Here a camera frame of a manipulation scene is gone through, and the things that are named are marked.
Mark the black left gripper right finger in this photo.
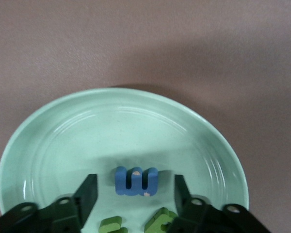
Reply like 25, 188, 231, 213
168, 174, 272, 233

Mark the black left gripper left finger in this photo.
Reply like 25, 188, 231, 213
0, 173, 98, 233

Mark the green foam letter p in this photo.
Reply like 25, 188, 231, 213
144, 207, 179, 233

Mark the green foam letter u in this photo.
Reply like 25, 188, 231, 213
98, 216, 129, 233

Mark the blue foam letter m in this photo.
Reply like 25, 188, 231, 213
114, 166, 159, 198

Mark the green plate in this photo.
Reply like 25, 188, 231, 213
0, 87, 248, 233

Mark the brown table cover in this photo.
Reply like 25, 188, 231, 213
0, 0, 291, 233

